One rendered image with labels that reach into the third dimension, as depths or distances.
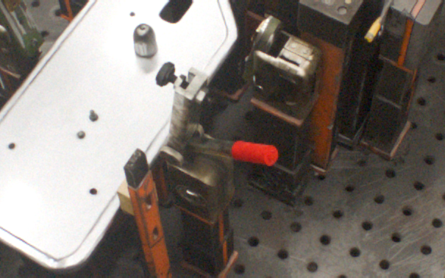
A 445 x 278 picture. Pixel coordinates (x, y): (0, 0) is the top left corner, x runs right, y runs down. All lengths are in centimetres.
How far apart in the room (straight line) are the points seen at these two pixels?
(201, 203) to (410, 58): 35
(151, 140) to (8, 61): 26
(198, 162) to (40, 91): 26
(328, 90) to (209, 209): 25
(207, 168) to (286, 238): 37
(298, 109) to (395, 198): 33
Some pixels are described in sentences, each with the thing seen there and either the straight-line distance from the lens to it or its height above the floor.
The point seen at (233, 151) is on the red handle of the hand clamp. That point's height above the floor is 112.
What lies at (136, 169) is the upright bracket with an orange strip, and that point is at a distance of 101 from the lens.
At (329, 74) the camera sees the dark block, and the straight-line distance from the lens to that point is 131.
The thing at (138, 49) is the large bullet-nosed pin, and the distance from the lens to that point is 130.
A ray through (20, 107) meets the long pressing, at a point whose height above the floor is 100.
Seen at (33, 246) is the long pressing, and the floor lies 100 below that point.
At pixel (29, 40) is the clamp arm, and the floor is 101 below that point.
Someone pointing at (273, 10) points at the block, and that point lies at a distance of 170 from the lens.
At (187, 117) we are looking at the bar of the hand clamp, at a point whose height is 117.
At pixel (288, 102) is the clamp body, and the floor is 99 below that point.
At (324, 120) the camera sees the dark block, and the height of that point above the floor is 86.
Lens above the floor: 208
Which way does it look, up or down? 61 degrees down
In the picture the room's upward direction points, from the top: 3 degrees counter-clockwise
